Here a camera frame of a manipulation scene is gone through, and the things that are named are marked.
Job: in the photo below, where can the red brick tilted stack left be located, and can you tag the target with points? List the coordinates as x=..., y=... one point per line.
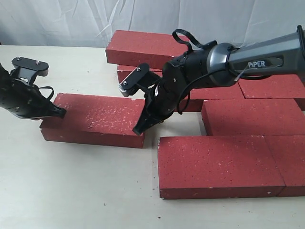
x=132, y=48

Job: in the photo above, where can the red brick third row right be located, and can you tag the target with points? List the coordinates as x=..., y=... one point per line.
x=253, y=117

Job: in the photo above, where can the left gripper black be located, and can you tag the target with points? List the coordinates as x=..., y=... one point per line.
x=24, y=101

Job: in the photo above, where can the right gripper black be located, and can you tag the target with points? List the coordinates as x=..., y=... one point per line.
x=160, y=103

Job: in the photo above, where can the red brick right middle row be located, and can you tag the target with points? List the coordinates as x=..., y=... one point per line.
x=275, y=87

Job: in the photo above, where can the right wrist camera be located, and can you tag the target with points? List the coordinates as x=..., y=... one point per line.
x=141, y=78

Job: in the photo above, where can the white backdrop cloth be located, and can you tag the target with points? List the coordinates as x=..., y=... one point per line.
x=92, y=23

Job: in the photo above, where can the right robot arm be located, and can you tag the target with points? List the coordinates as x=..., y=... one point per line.
x=219, y=65

